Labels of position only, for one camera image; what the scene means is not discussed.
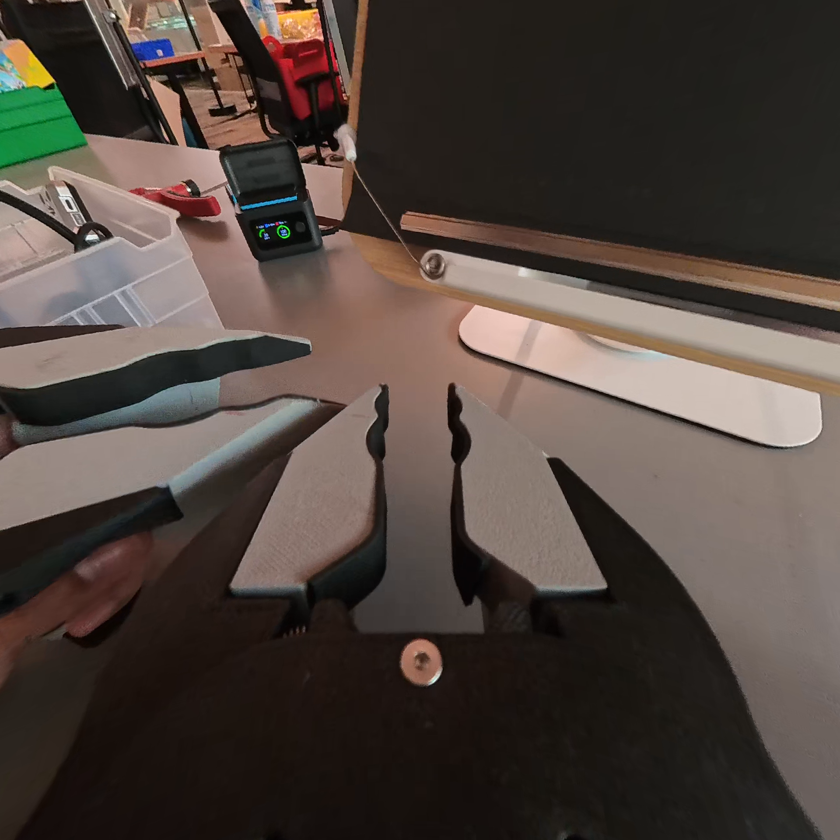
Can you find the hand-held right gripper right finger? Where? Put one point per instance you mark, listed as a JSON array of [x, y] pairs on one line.
[[518, 518]]

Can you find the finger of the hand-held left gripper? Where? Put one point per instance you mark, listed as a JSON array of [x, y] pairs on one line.
[[118, 358], [98, 466]]

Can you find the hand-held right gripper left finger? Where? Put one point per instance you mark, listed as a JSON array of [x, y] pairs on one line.
[[321, 512]]

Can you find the silver port hub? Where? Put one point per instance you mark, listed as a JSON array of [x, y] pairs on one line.
[[65, 202]]

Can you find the person's left hand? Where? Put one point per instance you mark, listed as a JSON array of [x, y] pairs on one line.
[[85, 597]]

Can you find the clear plastic bin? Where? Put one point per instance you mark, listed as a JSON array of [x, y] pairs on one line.
[[131, 275]]

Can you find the white stand base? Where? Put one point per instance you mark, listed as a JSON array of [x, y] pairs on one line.
[[656, 387]]

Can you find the black charging case with screen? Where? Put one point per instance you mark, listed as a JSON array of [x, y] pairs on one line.
[[275, 197]]

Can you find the white metal bar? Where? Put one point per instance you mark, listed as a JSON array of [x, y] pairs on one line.
[[623, 302]]

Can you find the green box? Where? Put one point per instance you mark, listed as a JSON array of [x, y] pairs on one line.
[[36, 128]]

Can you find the blue crate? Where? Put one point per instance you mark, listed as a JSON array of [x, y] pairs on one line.
[[152, 50]]

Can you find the black office chair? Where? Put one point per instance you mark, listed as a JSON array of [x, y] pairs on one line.
[[249, 59]]

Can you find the black cloth covered wooden board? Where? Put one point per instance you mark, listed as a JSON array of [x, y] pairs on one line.
[[590, 111]]

